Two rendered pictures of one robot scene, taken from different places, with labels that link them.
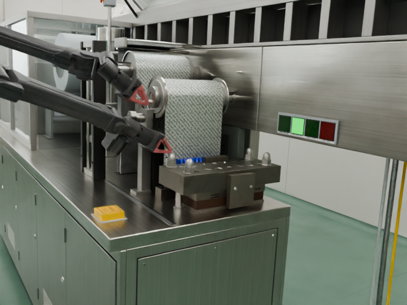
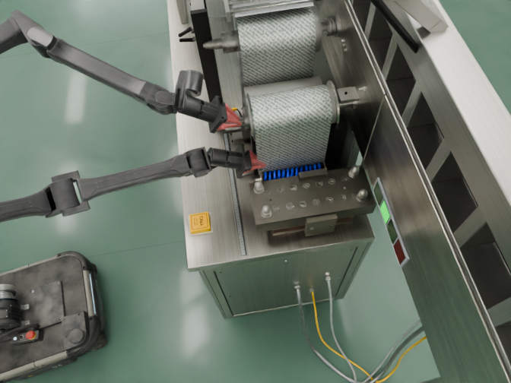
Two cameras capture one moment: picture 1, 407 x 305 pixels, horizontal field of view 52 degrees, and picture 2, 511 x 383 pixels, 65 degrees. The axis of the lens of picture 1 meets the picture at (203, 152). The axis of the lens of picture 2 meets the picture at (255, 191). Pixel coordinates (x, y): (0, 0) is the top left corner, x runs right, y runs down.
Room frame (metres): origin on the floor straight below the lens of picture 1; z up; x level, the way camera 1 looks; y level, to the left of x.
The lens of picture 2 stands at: (0.74, -0.23, 2.21)
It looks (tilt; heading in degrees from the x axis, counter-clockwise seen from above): 60 degrees down; 30
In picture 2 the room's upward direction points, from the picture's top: 6 degrees counter-clockwise
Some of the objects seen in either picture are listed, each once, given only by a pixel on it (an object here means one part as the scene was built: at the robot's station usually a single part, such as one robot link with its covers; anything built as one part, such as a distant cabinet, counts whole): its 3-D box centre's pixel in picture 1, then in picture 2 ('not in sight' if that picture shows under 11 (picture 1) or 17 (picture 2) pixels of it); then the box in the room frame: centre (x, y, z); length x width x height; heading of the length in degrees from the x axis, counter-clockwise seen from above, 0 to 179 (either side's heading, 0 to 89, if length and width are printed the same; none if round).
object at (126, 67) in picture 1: (122, 69); (230, 42); (1.65, 0.33, 1.34); 0.06 x 0.06 x 0.06; 34
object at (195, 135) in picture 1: (193, 139); (292, 153); (1.47, 0.04, 1.10); 0.23 x 0.01 x 0.18; 124
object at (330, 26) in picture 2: (191, 73); (327, 27); (1.83, 0.07, 1.34); 0.07 x 0.07 x 0.07; 34
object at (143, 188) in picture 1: (140, 151); (242, 147); (1.47, 0.22, 1.05); 0.06 x 0.05 x 0.31; 124
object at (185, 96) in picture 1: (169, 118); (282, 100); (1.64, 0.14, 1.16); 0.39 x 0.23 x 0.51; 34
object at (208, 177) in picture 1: (221, 173); (310, 197); (1.40, -0.07, 1.00); 0.40 x 0.16 x 0.06; 124
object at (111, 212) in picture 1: (109, 213); (199, 223); (1.20, 0.27, 0.91); 0.07 x 0.07 x 0.02; 34
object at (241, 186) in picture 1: (241, 190); (320, 226); (1.33, -0.13, 0.97); 0.10 x 0.03 x 0.11; 124
